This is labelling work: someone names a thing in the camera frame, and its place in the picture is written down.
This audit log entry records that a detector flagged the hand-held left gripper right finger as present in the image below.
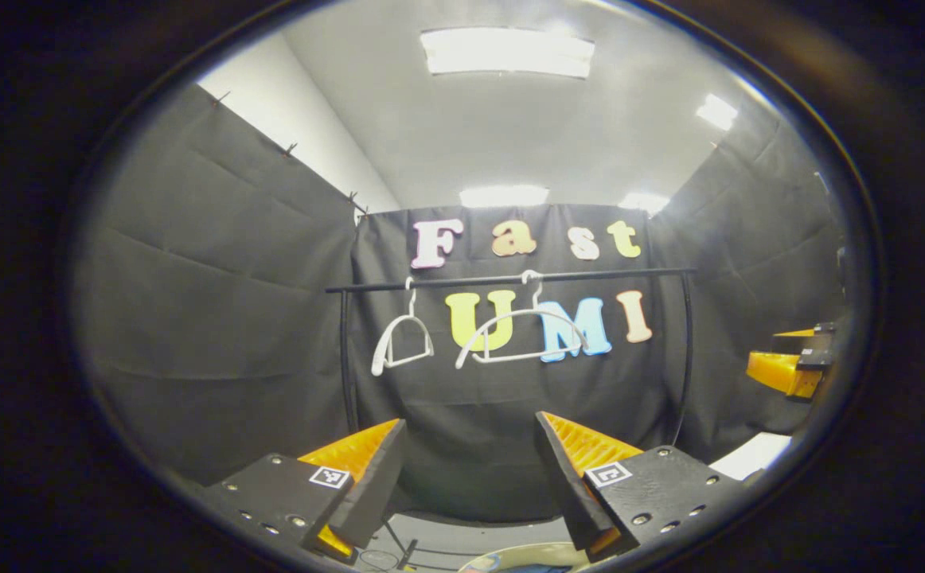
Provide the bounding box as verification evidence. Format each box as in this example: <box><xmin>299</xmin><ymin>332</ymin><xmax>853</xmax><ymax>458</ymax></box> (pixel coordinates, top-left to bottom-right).
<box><xmin>533</xmin><ymin>410</ymin><xmax>759</xmax><ymax>563</ymax></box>

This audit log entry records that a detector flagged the white plastic clothes hanger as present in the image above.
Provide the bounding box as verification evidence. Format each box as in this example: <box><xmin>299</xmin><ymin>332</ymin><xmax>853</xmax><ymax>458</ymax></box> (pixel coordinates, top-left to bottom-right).
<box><xmin>371</xmin><ymin>276</ymin><xmax>436</xmax><ymax>377</ymax></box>
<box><xmin>454</xmin><ymin>270</ymin><xmax>591</xmax><ymax>370</ymax></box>

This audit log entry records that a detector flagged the white box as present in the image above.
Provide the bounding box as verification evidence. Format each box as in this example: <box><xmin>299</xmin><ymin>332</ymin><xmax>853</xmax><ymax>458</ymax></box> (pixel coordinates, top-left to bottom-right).
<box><xmin>708</xmin><ymin>431</ymin><xmax>795</xmax><ymax>483</ymax></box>

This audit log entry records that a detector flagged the ceiling light panel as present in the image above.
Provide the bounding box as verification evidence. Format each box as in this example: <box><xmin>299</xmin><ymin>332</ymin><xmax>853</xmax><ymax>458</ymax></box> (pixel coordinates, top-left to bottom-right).
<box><xmin>619</xmin><ymin>192</ymin><xmax>671</xmax><ymax>216</ymax></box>
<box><xmin>459</xmin><ymin>185</ymin><xmax>550</xmax><ymax>209</ymax></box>
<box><xmin>420</xmin><ymin>27</ymin><xmax>596</xmax><ymax>80</ymax></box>
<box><xmin>696</xmin><ymin>93</ymin><xmax>740</xmax><ymax>132</ymax></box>

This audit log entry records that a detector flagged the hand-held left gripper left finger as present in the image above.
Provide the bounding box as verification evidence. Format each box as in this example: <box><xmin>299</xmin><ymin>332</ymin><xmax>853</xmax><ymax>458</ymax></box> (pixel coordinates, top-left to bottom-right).
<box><xmin>192</xmin><ymin>418</ymin><xmax>410</xmax><ymax>563</ymax></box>

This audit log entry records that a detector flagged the black metal clothes rack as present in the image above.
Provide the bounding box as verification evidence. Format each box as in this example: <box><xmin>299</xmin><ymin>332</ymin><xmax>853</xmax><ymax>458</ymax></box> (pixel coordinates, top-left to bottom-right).
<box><xmin>325</xmin><ymin>267</ymin><xmax>697</xmax><ymax>571</ymax></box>

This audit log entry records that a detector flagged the round laundry hamper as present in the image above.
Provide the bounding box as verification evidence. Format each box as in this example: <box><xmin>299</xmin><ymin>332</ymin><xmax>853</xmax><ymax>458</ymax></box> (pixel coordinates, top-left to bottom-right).
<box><xmin>456</xmin><ymin>542</ymin><xmax>592</xmax><ymax>573</ymax></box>

